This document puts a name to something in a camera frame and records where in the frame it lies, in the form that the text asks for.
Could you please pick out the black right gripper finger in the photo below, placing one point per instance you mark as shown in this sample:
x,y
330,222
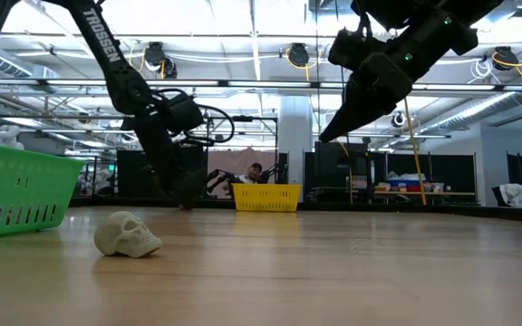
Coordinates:
x,y
365,120
342,113

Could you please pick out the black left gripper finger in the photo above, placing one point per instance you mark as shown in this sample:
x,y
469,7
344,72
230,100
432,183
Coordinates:
x,y
199,183
184,192

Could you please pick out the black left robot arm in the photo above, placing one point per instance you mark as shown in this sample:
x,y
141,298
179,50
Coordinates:
x,y
102,41

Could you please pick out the black background robot arm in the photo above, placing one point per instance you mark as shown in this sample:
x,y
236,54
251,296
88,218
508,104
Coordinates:
x,y
277,172
220,177

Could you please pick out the pale pink curtain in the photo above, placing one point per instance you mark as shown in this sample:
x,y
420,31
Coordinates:
x,y
238,158

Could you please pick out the person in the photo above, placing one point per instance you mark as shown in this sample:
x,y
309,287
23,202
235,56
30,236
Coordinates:
x,y
254,172

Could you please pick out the black cabinet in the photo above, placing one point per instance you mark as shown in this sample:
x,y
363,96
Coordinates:
x,y
333,172

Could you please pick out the yellow plastic basket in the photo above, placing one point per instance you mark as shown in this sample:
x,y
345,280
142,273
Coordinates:
x,y
266,198

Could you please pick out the beige plastic skull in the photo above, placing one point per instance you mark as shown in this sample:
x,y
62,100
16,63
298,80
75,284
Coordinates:
x,y
122,235

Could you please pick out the blue storage bin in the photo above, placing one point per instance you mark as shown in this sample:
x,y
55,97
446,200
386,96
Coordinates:
x,y
403,184

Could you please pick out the narrow black panel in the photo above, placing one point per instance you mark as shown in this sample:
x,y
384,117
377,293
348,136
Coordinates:
x,y
283,158

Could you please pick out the long ceiling light strip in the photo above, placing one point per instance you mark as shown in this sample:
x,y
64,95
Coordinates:
x,y
252,83

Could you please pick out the wooden side table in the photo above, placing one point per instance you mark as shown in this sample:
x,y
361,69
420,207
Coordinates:
x,y
447,194

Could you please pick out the green plastic basket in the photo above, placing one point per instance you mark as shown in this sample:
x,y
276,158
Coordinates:
x,y
16,190

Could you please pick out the white background robot figure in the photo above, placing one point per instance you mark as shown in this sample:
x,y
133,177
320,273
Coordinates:
x,y
8,136

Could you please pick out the white cloth pile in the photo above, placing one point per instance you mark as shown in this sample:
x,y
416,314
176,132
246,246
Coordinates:
x,y
517,194

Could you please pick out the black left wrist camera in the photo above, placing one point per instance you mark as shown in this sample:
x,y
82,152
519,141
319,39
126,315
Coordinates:
x,y
181,113

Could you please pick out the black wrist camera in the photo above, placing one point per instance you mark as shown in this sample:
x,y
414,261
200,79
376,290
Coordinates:
x,y
181,113
351,47

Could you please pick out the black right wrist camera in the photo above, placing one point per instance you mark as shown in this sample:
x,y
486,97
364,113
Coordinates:
x,y
351,47

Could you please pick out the black metal frame rig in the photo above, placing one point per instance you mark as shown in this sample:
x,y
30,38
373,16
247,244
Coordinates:
x,y
242,118

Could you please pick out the silver air duct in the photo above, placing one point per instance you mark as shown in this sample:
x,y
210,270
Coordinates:
x,y
478,108
9,65

